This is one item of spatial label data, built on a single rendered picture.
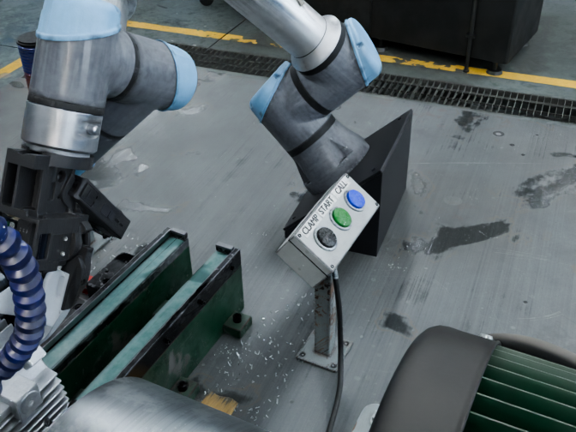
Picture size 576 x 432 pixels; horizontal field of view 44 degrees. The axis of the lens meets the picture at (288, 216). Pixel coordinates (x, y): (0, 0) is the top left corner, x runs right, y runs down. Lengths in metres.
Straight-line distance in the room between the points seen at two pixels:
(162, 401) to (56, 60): 0.33
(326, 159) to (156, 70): 0.63
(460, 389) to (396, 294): 0.91
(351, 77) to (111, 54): 0.65
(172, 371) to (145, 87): 0.46
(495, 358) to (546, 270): 0.99
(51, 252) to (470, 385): 0.49
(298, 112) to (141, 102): 0.58
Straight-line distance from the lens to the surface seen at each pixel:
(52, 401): 0.83
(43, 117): 0.72
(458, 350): 0.37
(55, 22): 0.73
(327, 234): 0.92
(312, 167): 1.36
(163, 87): 0.79
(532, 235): 1.44
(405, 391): 0.35
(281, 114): 1.34
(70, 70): 0.72
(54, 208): 0.75
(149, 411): 0.62
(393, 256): 1.33
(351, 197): 0.99
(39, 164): 0.72
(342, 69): 1.28
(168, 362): 1.05
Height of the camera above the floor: 1.62
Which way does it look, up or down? 35 degrees down
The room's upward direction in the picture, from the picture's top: 1 degrees counter-clockwise
